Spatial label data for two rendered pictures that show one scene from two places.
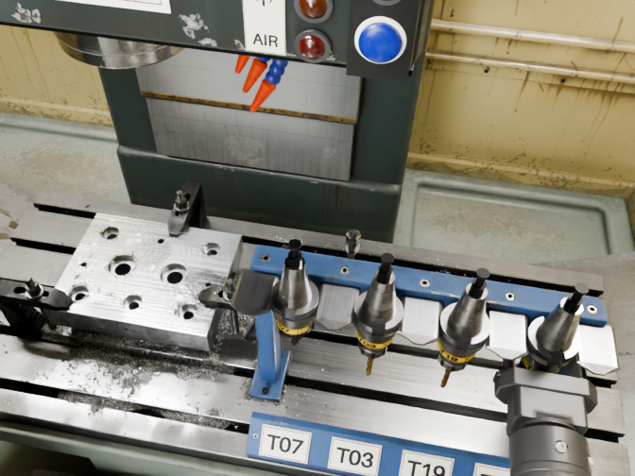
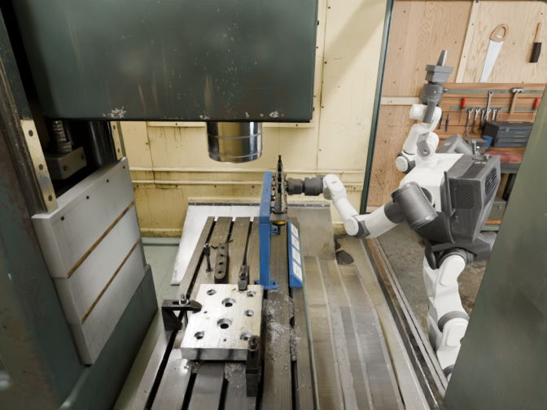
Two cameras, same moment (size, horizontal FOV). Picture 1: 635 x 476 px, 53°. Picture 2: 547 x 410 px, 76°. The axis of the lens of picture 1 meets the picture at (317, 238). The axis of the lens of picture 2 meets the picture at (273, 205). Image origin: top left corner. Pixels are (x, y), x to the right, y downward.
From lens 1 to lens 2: 1.37 m
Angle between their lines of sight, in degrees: 76
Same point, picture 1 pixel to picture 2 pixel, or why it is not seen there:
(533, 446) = (310, 181)
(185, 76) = (94, 281)
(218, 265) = (221, 288)
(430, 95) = not seen: hidden behind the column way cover
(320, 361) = (255, 273)
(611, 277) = (194, 227)
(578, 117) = not seen: hidden behind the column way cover
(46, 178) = not seen: outside the picture
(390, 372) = (256, 256)
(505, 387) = (293, 187)
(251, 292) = (279, 217)
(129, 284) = (237, 316)
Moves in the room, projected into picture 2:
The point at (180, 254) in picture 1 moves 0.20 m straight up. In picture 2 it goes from (215, 302) to (211, 253)
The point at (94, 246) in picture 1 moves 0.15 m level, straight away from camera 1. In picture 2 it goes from (211, 339) to (162, 364)
